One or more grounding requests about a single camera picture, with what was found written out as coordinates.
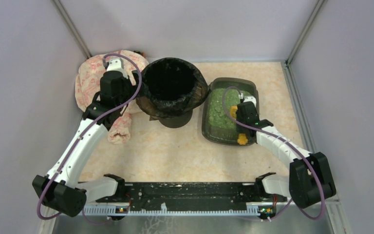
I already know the yellow litter scoop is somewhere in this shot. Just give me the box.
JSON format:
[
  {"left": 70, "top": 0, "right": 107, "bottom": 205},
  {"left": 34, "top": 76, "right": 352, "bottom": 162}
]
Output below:
[{"left": 229, "top": 105, "right": 250, "bottom": 145}]

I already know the dark grey litter box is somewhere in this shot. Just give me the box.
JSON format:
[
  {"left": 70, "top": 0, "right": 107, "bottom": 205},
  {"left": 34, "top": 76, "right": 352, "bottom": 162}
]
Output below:
[{"left": 201, "top": 77, "right": 260, "bottom": 147}]

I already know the black trash bin with bag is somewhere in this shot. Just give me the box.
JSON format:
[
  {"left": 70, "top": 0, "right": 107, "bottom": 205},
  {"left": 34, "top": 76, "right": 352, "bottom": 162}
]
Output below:
[{"left": 135, "top": 58, "right": 210, "bottom": 129}]

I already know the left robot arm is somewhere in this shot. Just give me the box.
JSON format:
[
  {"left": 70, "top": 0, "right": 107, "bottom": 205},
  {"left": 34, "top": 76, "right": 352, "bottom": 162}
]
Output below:
[{"left": 32, "top": 70, "right": 142, "bottom": 220}]

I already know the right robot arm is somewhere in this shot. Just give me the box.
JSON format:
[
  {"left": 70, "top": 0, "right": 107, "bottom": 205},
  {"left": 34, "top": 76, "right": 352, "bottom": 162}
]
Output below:
[{"left": 229, "top": 101, "right": 337, "bottom": 209}]

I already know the green cat litter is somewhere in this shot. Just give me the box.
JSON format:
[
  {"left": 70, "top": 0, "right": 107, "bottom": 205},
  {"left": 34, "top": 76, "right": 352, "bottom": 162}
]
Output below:
[{"left": 208, "top": 88, "right": 240, "bottom": 130}]

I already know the pink patterned cloth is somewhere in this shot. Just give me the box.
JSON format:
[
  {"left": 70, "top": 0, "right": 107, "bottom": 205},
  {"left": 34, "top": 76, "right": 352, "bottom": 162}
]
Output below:
[{"left": 75, "top": 50, "right": 149, "bottom": 144}]

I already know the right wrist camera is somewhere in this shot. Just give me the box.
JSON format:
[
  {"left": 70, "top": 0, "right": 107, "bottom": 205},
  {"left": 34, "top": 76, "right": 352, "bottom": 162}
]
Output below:
[{"left": 239, "top": 93, "right": 258, "bottom": 108}]

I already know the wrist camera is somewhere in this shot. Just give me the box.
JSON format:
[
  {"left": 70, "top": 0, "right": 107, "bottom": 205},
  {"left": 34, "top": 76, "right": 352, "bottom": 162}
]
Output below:
[
  {"left": 239, "top": 93, "right": 258, "bottom": 108},
  {"left": 106, "top": 58, "right": 129, "bottom": 79}
]

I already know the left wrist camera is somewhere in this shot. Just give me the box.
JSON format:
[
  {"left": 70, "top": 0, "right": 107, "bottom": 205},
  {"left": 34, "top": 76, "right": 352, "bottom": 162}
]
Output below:
[{"left": 106, "top": 58, "right": 129, "bottom": 79}]

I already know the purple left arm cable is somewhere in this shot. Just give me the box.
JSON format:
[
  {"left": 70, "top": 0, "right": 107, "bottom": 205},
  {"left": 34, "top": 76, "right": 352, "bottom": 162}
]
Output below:
[{"left": 37, "top": 53, "right": 143, "bottom": 226}]

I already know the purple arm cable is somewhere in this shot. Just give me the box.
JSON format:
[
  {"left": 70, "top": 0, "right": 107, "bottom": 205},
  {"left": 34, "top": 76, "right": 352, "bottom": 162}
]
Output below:
[
  {"left": 221, "top": 86, "right": 327, "bottom": 222},
  {"left": 37, "top": 53, "right": 143, "bottom": 226}
]

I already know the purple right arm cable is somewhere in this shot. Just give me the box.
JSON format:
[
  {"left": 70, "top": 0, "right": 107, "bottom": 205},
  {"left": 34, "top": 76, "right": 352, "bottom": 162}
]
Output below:
[{"left": 221, "top": 86, "right": 327, "bottom": 222}]

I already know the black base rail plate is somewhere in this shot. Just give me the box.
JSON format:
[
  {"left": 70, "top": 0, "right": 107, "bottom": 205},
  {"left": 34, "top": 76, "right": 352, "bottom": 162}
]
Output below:
[{"left": 97, "top": 182, "right": 287, "bottom": 210}]

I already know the aluminium frame rail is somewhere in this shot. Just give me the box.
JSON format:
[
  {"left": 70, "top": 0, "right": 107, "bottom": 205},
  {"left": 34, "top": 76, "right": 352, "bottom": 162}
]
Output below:
[{"left": 45, "top": 200, "right": 339, "bottom": 217}]

